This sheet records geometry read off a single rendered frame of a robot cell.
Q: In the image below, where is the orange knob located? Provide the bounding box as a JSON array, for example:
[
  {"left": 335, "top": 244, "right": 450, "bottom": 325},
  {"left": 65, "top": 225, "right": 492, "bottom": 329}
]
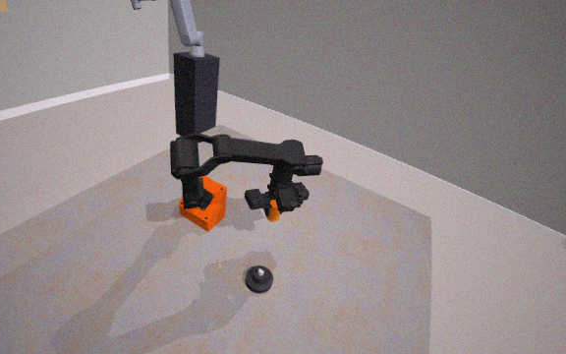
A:
[{"left": 267, "top": 200, "right": 280, "bottom": 222}]

